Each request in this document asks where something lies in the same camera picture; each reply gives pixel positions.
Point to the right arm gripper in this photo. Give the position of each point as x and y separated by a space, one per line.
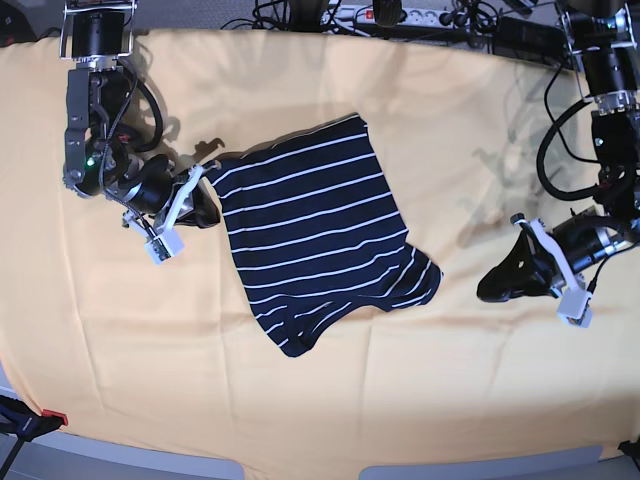
148 187

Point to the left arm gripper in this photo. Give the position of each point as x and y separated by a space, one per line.
529 270

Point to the navy white striped T-shirt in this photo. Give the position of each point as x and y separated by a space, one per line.
315 233

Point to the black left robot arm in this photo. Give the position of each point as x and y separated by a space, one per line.
600 43

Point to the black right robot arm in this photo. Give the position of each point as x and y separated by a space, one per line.
115 124

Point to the yellow table cloth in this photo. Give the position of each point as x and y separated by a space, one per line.
168 357

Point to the black clamp right corner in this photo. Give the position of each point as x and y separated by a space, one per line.
630 449

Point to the black power adapter box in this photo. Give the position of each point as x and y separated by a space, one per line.
526 36

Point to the white power strip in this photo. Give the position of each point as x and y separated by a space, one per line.
394 16

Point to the blue red bar clamp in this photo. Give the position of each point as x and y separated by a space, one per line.
19 420

